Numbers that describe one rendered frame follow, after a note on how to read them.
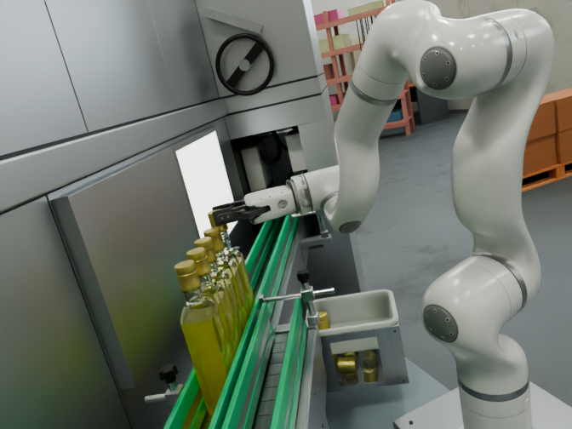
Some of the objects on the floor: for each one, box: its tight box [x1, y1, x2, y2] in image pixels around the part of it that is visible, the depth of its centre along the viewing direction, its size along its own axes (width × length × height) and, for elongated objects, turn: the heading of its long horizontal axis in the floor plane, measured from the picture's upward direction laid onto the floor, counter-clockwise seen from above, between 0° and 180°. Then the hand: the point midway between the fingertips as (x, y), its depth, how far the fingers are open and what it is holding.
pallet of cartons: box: [453, 89, 572, 192], centre depth 524 cm, size 98×138×81 cm
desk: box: [393, 83, 449, 125], centre depth 1107 cm, size 80×156×84 cm, turn 60°
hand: (222, 214), depth 102 cm, fingers closed on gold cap, 3 cm apart
